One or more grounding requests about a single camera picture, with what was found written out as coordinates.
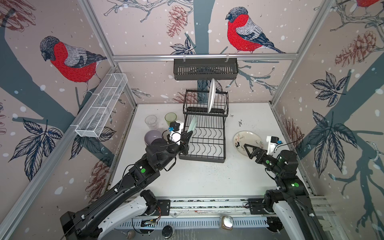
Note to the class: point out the aluminium mounting rail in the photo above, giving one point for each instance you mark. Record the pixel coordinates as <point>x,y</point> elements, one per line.
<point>209,206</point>

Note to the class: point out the horizontal aluminium frame bar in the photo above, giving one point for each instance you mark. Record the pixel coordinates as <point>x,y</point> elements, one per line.
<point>166,58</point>

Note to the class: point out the lilac ceramic bowl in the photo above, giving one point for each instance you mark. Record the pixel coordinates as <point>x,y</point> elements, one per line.
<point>152,135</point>

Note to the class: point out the green glass tumbler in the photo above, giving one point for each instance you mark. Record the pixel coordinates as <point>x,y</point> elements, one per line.
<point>170,117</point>

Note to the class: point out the metal spoon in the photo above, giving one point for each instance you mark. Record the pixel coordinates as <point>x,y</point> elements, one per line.
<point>130,235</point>

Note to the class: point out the black hanging wall basket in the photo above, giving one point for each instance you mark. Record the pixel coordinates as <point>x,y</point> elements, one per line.
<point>205,69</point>

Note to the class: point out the black two-tier dish rack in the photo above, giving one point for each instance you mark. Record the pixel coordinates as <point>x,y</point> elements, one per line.
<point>208,142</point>

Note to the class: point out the white wire mesh shelf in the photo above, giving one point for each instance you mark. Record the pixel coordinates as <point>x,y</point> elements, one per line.
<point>98,114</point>

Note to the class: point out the white plate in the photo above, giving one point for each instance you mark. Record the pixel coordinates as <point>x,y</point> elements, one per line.
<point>246,137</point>
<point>212,93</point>

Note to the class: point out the clear glass tumbler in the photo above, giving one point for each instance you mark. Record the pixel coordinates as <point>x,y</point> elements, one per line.
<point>152,122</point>

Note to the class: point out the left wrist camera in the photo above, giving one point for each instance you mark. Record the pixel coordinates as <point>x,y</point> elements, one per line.
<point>175,131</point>

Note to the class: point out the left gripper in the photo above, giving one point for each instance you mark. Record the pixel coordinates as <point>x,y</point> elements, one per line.
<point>184,143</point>

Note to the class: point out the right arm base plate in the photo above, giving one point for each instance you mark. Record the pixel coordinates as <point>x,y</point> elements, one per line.
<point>259,206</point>

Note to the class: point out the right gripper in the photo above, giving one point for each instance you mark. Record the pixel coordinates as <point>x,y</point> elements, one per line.
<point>262,152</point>

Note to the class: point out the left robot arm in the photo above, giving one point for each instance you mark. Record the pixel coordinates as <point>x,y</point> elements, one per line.
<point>129,197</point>

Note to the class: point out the small metal cup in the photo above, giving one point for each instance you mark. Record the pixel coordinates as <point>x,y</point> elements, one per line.
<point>227,223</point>

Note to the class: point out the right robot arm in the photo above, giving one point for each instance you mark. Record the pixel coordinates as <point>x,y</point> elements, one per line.
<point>290,201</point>

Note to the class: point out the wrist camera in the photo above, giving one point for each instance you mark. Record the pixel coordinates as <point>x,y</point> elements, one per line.
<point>175,131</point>
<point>273,143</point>

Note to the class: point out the pale green plate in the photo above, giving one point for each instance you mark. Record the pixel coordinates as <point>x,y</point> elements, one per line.
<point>193,124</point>

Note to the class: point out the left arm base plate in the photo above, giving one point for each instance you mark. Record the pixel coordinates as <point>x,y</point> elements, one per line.
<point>162,208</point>

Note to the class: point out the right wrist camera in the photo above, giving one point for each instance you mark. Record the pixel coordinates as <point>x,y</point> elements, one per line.
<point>273,143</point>

